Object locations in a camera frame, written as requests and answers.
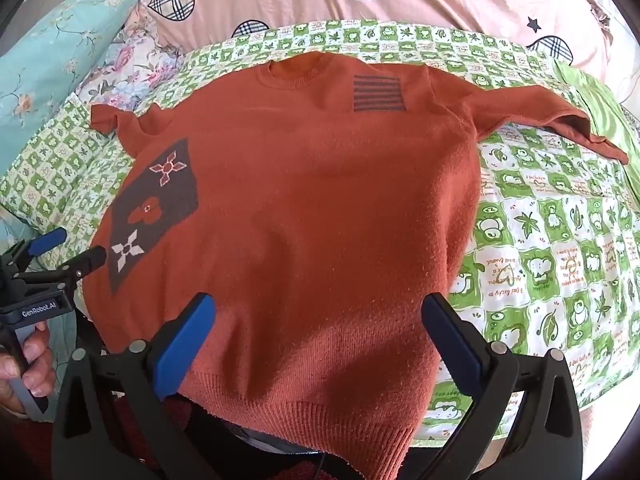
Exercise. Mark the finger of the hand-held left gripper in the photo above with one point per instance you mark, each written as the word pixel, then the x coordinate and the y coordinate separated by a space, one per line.
pixel 82 263
pixel 47 241

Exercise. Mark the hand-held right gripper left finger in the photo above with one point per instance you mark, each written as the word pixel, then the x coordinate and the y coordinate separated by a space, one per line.
pixel 186 332

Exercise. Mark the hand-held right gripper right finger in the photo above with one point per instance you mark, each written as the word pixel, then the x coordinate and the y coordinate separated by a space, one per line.
pixel 454 342

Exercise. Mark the orange knit sweater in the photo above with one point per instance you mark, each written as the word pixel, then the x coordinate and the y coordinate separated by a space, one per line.
pixel 300 220

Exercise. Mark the person's left hand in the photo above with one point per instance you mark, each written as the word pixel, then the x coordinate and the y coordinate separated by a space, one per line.
pixel 35 365

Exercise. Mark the green checkered printed blanket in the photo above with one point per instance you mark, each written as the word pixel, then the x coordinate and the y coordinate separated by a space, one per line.
pixel 540 240

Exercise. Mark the teal floral pillow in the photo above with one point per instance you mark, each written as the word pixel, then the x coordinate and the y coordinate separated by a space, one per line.
pixel 50 55

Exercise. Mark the pink floral pillow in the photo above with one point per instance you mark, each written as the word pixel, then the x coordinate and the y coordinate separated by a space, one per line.
pixel 125 67

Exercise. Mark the pink heart print quilt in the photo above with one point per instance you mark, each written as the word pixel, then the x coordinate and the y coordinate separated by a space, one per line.
pixel 400 0

